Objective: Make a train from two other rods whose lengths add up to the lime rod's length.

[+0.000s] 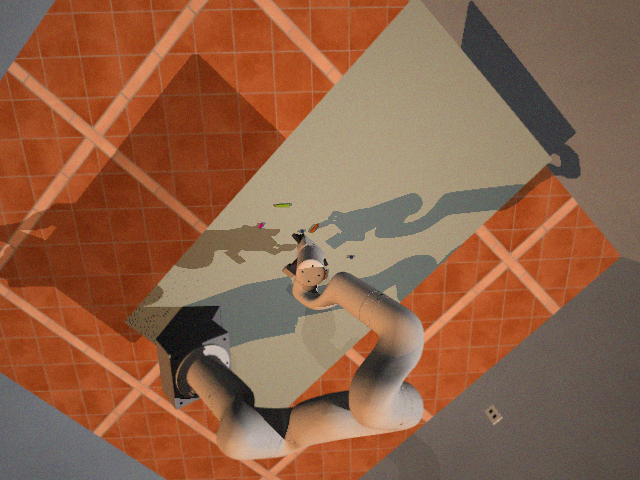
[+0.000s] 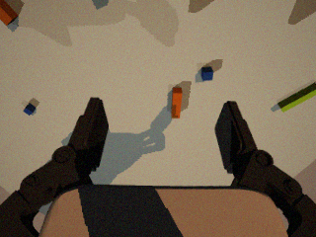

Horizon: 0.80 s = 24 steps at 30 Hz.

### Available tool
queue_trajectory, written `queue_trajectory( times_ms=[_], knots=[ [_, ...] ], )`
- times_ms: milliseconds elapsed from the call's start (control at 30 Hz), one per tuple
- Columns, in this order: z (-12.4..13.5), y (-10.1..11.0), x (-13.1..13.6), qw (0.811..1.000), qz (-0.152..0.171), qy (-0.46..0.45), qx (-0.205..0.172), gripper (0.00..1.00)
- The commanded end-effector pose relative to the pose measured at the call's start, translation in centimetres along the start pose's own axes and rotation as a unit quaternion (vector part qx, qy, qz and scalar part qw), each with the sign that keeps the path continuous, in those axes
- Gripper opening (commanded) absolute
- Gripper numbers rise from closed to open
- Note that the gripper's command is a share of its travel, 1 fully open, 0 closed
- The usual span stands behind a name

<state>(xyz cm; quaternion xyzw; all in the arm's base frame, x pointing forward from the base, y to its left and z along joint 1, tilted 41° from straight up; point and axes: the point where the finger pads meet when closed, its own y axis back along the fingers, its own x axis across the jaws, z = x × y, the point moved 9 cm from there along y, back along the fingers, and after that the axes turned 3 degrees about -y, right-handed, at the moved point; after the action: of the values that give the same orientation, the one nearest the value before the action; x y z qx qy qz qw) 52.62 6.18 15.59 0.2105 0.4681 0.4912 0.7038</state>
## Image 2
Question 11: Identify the lime green rod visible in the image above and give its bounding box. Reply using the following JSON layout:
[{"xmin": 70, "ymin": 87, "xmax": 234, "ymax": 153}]
[{"xmin": 277, "ymin": 83, "xmax": 316, "ymax": 113}]

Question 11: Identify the small blue block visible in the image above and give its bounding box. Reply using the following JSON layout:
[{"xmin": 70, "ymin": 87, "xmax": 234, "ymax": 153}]
[
  {"xmin": 201, "ymin": 67, "xmax": 213, "ymax": 81},
  {"xmin": 23, "ymin": 103, "xmax": 36, "ymax": 116}
]

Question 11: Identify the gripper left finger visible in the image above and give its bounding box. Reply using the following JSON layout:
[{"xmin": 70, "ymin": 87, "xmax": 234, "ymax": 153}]
[{"xmin": 0, "ymin": 98, "xmax": 109, "ymax": 237}]

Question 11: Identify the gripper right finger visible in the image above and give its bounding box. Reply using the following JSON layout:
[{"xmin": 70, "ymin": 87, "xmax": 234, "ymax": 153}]
[{"xmin": 214, "ymin": 101, "xmax": 316, "ymax": 237}]

